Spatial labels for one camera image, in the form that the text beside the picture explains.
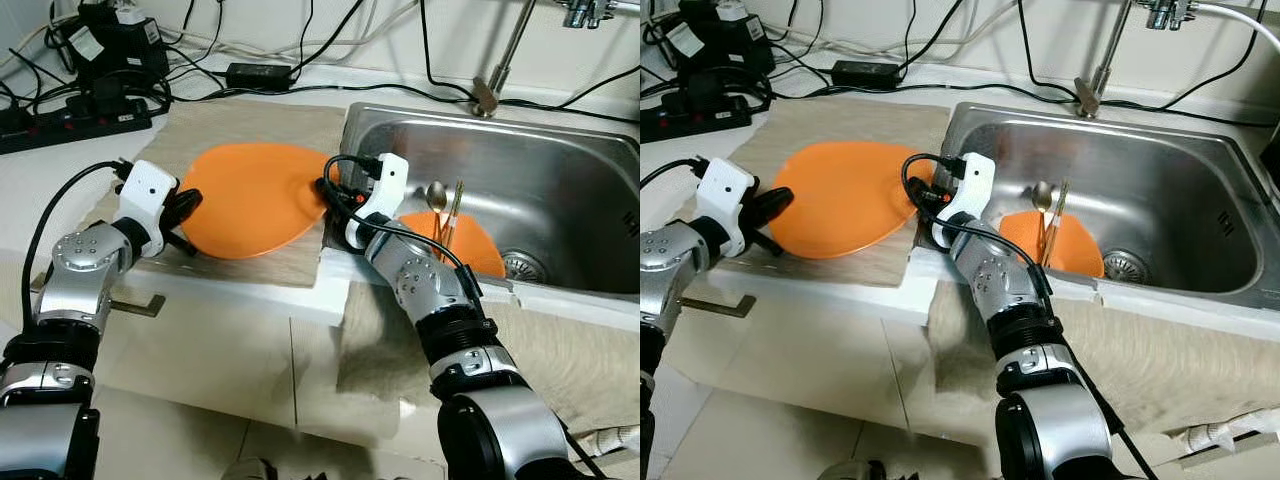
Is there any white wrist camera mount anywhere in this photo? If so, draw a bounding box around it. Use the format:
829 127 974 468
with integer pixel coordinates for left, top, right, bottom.
931 151 997 252
694 156 757 260
344 152 410 252
114 157 180 260

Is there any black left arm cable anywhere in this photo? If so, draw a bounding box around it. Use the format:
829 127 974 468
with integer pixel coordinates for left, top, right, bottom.
640 157 707 192
19 159 132 332

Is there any metal spoon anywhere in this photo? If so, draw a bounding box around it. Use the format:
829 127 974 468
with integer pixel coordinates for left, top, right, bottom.
1031 179 1057 242
426 179 450 242

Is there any black battery charger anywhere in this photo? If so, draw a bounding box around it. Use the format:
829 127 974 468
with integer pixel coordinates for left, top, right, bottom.
48 0 172 102
653 0 773 102

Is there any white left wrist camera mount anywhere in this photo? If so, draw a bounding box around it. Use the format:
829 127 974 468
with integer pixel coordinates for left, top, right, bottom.
694 156 757 260
114 157 180 260

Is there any small orange plate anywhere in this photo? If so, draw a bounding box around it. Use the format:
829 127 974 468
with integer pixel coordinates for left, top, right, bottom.
397 209 507 280
997 209 1107 280

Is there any steel faucet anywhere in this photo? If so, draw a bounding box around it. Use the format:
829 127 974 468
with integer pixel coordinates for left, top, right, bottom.
1072 0 1202 120
471 0 627 120

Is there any white faucet hose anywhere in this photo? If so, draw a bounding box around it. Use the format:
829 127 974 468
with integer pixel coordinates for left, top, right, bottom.
1194 2 1280 52

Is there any beige woven counter mat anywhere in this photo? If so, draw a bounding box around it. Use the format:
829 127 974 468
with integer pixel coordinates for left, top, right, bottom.
79 97 347 290
689 97 952 290

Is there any stainless steel sink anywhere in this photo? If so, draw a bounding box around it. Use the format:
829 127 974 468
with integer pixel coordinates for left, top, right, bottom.
914 99 1280 310
319 99 641 307

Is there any large orange plate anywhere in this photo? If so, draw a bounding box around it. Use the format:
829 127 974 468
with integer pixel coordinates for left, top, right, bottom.
179 141 337 262
767 139 934 262

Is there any black wall power cable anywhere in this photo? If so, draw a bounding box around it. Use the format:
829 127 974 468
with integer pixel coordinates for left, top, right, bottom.
417 0 479 98
1015 0 1084 98

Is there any steel sink drain strainer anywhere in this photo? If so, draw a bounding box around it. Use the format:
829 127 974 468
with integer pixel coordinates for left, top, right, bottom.
1102 249 1150 285
502 249 547 284

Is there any beige hanging towel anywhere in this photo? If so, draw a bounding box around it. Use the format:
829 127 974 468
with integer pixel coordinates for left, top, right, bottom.
924 281 1280 437
334 279 641 437

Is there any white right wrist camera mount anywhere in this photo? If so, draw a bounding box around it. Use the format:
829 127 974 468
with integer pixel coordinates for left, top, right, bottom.
344 152 410 252
931 151 997 252

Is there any black power adapter brick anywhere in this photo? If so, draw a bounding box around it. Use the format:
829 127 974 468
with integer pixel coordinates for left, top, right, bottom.
831 59 902 90
224 61 297 92

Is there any white plastic pipe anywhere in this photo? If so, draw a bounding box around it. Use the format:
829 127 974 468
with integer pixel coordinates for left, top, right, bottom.
579 424 641 462
1174 409 1280 457

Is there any black power strip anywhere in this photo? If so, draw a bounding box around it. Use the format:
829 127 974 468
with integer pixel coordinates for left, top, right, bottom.
640 99 754 144
0 97 154 157

